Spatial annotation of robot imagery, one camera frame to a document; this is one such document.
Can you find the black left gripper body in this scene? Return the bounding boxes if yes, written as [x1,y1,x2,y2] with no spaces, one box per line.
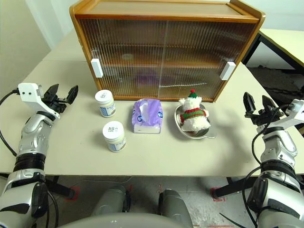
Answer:
[42,93,69,114]

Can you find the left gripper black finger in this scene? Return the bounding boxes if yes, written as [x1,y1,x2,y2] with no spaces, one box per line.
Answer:
[45,83,60,101]
[66,85,79,105]

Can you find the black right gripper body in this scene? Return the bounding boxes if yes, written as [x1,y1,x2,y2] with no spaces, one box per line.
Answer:
[244,106,286,127]

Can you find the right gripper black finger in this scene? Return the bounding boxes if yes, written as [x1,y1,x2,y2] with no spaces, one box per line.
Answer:
[243,92,257,116]
[261,95,277,113]

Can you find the white jar with blue label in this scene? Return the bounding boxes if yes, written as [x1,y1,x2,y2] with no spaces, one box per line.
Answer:
[102,121,127,153]
[95,89,116,118]

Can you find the white door handle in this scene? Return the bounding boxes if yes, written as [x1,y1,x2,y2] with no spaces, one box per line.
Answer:
[90,58,104,78]
[219,61,236,81]

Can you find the ribbed sliding door with disc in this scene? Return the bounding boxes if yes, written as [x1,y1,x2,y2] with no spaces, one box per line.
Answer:
[77,18,169,97]

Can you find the purple tissue pack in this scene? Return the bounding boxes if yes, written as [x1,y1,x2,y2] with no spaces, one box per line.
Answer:
[132,99,164,134]

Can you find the wooden cabinet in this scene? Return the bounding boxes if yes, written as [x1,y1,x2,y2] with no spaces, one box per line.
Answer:
[69,0,266,103]

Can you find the silver metal plate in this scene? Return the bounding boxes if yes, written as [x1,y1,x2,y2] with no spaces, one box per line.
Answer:
[174,103,217,140]

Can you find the white plush bear, knit sweater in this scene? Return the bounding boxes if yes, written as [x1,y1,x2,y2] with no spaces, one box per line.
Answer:
[178,89,211,133]

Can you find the ribbed clear sliding door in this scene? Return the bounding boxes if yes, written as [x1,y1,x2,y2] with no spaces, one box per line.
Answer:
[158,20,257,99]

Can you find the black table leg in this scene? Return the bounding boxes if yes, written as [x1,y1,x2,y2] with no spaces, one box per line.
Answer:
[212,176,262,199]
[44,175,75,200]

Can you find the grey left robot leg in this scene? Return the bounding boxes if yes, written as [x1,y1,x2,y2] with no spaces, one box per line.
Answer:
[91,185,132,217]

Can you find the grey robot leg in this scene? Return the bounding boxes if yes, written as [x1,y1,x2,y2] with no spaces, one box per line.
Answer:
[158,189,193,228]
[91,185,132,217]

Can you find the grey right robot leg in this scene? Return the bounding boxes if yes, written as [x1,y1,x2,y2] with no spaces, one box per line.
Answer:
[158,189,193,228]

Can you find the grey robot torso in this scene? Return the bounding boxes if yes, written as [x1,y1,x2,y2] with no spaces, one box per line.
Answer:
[58,212,190,228]

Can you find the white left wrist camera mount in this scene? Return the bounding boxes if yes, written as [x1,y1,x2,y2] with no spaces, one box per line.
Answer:
[18,82,60,117]

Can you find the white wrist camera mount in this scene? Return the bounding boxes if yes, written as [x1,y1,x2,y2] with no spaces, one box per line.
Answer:
[18,82,60,117]
[277,98,304,130]

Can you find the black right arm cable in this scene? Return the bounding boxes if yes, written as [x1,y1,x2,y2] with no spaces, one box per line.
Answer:
[242,104,289,228]

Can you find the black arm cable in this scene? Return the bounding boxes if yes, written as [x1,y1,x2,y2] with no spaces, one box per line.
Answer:
[242,104,289,228]
[0,88,59,228]

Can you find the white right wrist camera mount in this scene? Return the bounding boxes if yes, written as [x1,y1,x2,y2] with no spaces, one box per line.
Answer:
[277,98,304,130]

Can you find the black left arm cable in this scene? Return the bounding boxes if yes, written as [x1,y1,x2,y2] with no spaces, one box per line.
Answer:
[0,88,59,228]

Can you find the beige table with black frame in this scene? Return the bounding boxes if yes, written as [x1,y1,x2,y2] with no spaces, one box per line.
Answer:
[241,28,304,73]

